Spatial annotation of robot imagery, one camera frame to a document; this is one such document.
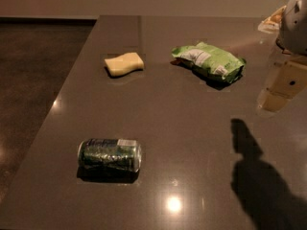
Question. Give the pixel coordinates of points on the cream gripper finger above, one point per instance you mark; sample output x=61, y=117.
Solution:
x=285, y=80

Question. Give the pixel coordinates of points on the green soda can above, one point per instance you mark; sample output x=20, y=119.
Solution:
x=118, y=154

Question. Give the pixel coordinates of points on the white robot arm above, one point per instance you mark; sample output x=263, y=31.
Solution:
x=291, y=40

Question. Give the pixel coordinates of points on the green rice chip bag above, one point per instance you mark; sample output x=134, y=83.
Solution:
x=210, y=62

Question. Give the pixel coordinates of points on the snack jar with black lid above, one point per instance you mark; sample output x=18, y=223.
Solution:
x=272, y=23

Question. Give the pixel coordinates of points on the yellow sponge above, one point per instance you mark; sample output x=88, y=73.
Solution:
x=124, y=64

